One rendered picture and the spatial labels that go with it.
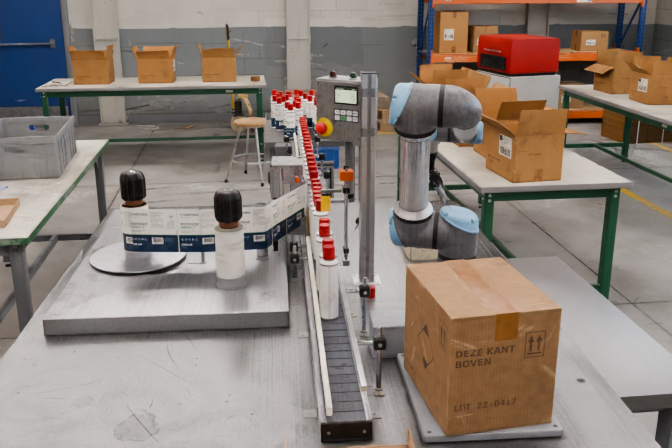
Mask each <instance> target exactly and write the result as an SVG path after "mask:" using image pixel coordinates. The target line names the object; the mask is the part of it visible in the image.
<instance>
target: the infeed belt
mask: <svg viewBox="0 0 672 448"><path fill-rule="evenodd" d="M312 260H313V255H312ZM313 267H314V275H315V282H316V261H314V260H313ZM338 315H339V317H338V318H337V319H336V320H331V321H327V320H323V319H321V318H320V319H321V327H322V334H323V342H324V349H325V357H326V364H327V372H328V379H329V386H330V394H331V401H332V416H327V414H326V422H327V424H335V423H357V422H366V417H365V412H364V407H363V402H362V397H361V392H360V388H359V383H358V378H357V373H356V368H355V364H354V359H353V354H352V349H351V344H350V340H349V335H348V330H347V325H346V320H345V316H344V311H343V306H342V301H341V296H340V291H339V287H338Z"/></svg>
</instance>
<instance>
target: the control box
mask: <svg viewBox="0 0 672 448"><path fill-rule="evenodd" d="M329 76H330V75H329ZM329 76H324V77H319V78H316V116H317V123H319V122H323V123H325V124H326V125H327V131H326V133H325V134H322V135H321V134H318V133H317V138H320V139H329V140H337V141H345V142H354V143H361V137H362V128H361V110H362V97H363V88H362V82H361V80H360V77H357V80H349V76H340V75H337V78H336V79H330V78H329ZM334 85H339V86H352V87H358V106H355V105H344V104H334ZM376 97H377V99H376V132H375V136H376V138H377V107H378V79H377V88H376ZM334 108H337V109H348V110H358V111H359V123H350V122H340V121H334Z"/></svg>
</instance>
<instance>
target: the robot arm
mask: <svg viewBox="0 0 672 448"><path fill-rule="evenodd" d="M481 117H482V106H481V104H480V102H479V100H478V99H477V98H476V97H475V96H474V95H473V94H471V93H470V92H469V91H467V90H465V89H463V88H461V87H458V86H454V85H441V84H421V83H413V82H411V83H399V84H397V85H396V86H395V88H394V92H393V96H392V101H391V107H390V113H389V124H390V125H392V126H394V130H395V133H396V134H397V135H398V136H400V167H399V201H398V202H397V203H396V204H395V206H394V208H391V210H390V213H389V235H390V239H391V241H392V243H393V244H394V245H396V246H403V247H413V248H424V249H435V250H438V256H437V259H436V262H444V261H449V260H461V259H464V260H470V259H476V252H477V240H478V232H479V219H478V217H477V215H476V214H475V213H474V212H472V211H471V210H468V209H466V208H463V207H458V206H444V207H442V208H441V210H440V212H439V211H433V207H432V205H431V203H430V202H429V201H428V190H429V186H430V187H431V188H434V189H435V190H436V191H437V193H438V195H439V196H440V198H441V201H442V202H443V203H444V205H445V204H446V195H445V190H444V188H443V181H442V178H441V177H440V172H439V171H438V170H437V169H436V168H434V162H435V160H436V156H437V154H438V144H440V142H449V143H464V144H471V145H472V144H481V143H482V139H483V127H484V123H483V122H482V121H480V120H481Z"/></svg>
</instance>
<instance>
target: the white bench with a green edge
mask: <svg viewBox="0 0 672 448"><path fill-rule="evenodd" d="M108 145H109V139H101V140H76V149H77V153H76V154H75V156H74V157H73V158H72V160H71V161H70V163H69V164H68V166H67V167H66V168H65V170H64V171H63V173H62V174H61V176H60V177H59V178H49V179H27V180H5V181H0V186H8V189H6V190H4V191H2V192H0V199H5V198H19V197H20V206H19V207H18V209H17V211H16V212H15V214H14V215H13V217H12V219H11V220H10V222H9V223H8V225H7V226H6V227H5V228H0V256H3V262H7V263H8V264H5V266H6V267H11V270H12V277H13V285H14V290H13V291H12V292H11V294H10V295H9V296H8V298H7V299H6V300H5V302H4V303H3V304H2V306H1V307H0V324H1V322H2V321H3V319H4V318H5V316H6V315H7V314H8V312H9V311H10V309H11V308H12V307H13V305H14V304H15V302H16V308H17V315H18V323H19V330H20V333H21V332H22V331H23V329H24V328H25V326H26V325H27V324H28V322H29V321H30V320H31V318H32V317H33V315H34V314H33V306H32V298H31V290H30V281H31V279H32V278H33V276H34V275H35V274H36V272H37V271H38V269H39V268H40V266H41V265H42V263H43V262H44V260H45V259H46V258H47V256H48V255H49V253H50V252H51V250H52V249H53V247H54V246H55V244H56V243H57V241H66V240H88V239H89V238H90V237H91V235H92V234H93V233H94V232H87V233H64V234H39V235H37V234H38V233H39V231H40V230H41V229H42V228H43V226H44V225H45V224H46V223H47V221H48V220H49V219H50V218H51V217H52V215H53V214H54V213H55V212H56V210H57V209H58V208H59V207H60V205H61V204H62V203H63V202H64V200H65V199H66V198H67V197H68V195H69V194H70V193H71V192H72V190H73V189H74V188H75V187H76V185H77V184H78V183H79V182H80V180H81V179H82V178H83V177H84V175H85V174H86V173H87V172H88V170H89V169H90V168H91V167H92V165H93V164H94V169H95V179H96V190H97V200H98V211H99V221H100V223H101V222H102V220H103V219H104V217H105V216H106V215H107V213H108V207H107V196H106V185H105V174H104V163H103V151H104V150H105V149H106V147H107V146H108ZM41 241H48V243H47V244H46V245H45V247H44V248H43V250H42V251H41V252H40V254H39V255H38V257H37V258H36V259H35V261H34V262H33V263H32V265H31V266H30V268H29V269H28V266H27V259H26V248H27V246H28V245H29V244H30V243H31V242H41ZM10 262H11V263H10Z"/></svg>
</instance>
